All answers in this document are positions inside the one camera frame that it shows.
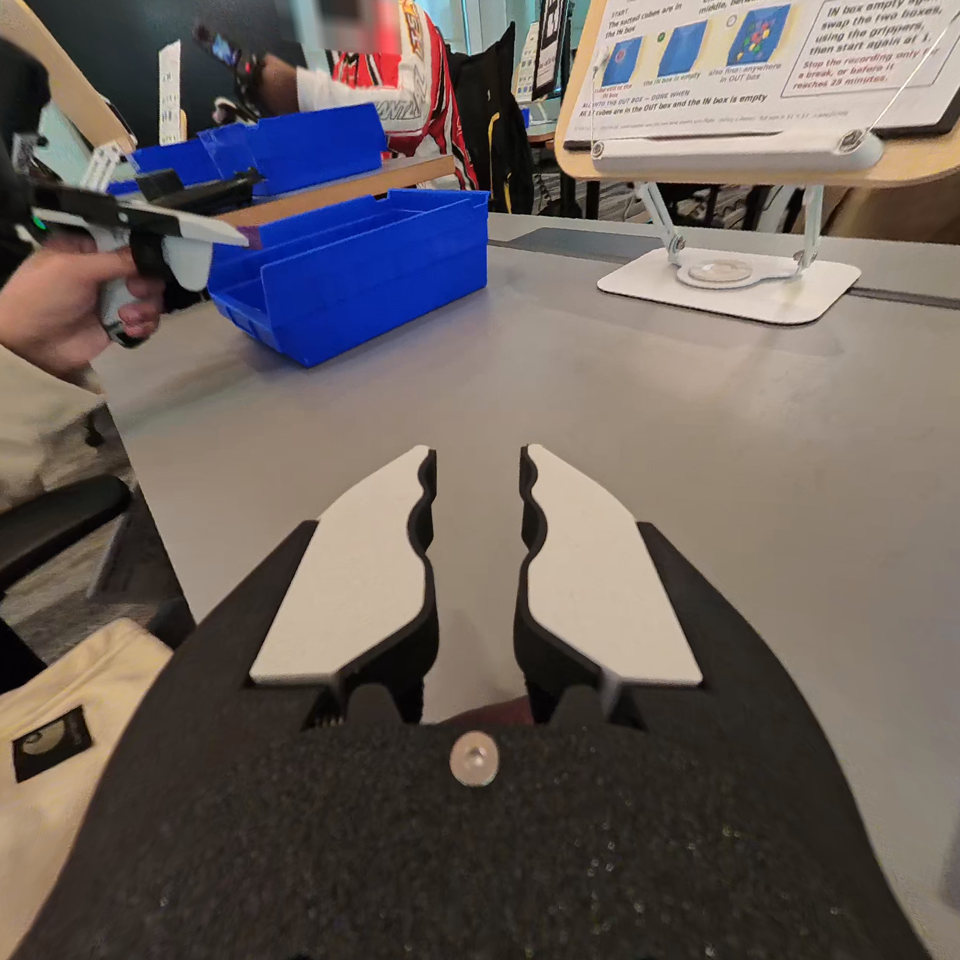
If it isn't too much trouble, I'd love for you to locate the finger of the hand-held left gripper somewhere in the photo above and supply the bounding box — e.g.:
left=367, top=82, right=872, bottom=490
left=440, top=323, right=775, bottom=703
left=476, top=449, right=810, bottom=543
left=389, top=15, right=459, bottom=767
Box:
left=153, top=208, right=251, bottom=248

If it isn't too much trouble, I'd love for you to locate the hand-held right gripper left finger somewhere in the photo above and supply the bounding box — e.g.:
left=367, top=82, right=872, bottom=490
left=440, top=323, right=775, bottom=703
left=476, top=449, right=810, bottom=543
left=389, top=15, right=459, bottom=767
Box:
left=249, top=444, right=440, bottom=725

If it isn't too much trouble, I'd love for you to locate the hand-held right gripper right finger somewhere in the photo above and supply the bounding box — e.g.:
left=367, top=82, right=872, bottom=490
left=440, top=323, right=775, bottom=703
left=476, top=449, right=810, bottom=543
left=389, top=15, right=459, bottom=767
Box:
left=513, top=442, right=705, bottom=725

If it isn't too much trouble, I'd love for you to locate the blue plastic bin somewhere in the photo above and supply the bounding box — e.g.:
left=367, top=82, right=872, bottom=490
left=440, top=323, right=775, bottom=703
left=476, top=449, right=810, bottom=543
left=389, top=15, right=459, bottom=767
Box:
left=198, top=102, right=389, bottom=198
left=208, top=187, right=491, bottom=369
left=126, top=137, right=226, bottom=193

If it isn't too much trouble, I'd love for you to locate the person's left hand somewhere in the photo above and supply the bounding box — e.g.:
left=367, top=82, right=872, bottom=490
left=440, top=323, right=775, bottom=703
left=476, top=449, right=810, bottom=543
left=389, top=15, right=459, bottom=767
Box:
left=0, top=249, right=164, bottom=381

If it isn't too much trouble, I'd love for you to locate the white printed card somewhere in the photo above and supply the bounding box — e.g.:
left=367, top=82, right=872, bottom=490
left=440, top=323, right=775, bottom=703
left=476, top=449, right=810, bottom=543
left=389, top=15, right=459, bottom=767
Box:
left=156, top=40, right=189, bottom=148

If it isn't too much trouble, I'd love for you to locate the tan angled board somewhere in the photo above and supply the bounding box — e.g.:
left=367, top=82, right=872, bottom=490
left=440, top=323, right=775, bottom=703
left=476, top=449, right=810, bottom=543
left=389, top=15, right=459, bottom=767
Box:
left=0, top=0, right=141, bottom=155

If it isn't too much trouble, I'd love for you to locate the long wooden table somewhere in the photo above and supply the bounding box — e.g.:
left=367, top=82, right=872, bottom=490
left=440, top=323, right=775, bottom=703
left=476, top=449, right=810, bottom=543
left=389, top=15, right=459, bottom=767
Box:
left=217, top=153, right=457, bottom=228

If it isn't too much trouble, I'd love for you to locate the black white marker sign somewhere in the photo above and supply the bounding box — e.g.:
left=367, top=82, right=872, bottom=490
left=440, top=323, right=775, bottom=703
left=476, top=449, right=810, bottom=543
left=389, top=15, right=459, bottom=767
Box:
left=517, top=0, right=576, bottom=103

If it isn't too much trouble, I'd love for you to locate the printed instruction sheet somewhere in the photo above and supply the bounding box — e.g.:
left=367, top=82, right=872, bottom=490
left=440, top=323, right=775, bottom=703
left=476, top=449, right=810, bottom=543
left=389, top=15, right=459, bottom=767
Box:
left=564, top=0, right=960, bottom=141

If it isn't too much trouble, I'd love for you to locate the wooden display board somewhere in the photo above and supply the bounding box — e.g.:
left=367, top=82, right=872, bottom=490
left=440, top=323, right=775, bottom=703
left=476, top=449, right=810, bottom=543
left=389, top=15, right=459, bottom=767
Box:
left=553, top=0, right=960, bottom=189

